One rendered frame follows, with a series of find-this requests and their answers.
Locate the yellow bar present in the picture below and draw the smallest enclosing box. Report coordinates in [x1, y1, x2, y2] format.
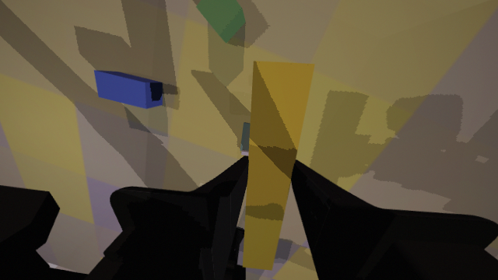
[243, 61, 315, 271]

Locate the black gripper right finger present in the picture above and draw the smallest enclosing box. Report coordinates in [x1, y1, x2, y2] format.
[291, 159, 498, 280]

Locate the blue rectangular block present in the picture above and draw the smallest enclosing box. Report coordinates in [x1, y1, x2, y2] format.
[94, 70, 163, 109]

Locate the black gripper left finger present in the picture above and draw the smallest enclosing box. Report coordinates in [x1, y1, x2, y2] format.
[110, 156, 249, 280]

